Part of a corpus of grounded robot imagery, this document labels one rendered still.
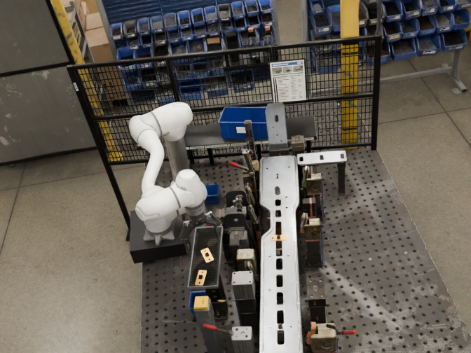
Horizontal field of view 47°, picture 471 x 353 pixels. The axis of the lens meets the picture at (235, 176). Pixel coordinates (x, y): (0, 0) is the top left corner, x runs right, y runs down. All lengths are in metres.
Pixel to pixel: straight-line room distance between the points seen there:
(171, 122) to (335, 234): 1.19
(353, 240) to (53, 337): 2.16
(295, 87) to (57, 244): 2.36
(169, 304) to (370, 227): 1.23
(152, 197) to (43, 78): 2.80
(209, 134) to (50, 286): 1.74
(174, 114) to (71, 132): 2.56
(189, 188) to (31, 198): 3.13
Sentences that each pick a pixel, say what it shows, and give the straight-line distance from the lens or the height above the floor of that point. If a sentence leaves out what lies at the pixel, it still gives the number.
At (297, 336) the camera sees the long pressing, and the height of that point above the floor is 1.00.
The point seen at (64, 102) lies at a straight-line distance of 5.00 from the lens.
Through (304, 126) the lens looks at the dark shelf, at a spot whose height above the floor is 1.03.
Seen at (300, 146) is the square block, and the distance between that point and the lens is 3.34.
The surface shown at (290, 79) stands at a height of 1.31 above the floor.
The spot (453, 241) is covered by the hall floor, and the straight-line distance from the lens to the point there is 4.24.
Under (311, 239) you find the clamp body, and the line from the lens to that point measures 2.92.
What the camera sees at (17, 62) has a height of 1.13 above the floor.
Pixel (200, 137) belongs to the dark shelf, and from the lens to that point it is 3.53.
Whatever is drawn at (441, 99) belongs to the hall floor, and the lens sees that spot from 5.59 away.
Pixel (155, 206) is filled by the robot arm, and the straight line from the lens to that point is 2.23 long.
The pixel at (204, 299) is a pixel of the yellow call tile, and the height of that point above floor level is 1.16.
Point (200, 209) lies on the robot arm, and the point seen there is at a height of 1.51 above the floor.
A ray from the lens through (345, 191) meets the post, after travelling 3.49.
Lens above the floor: 3.12
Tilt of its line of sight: 41 degrees down
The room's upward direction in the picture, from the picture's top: 10 degrees counter-clockwise
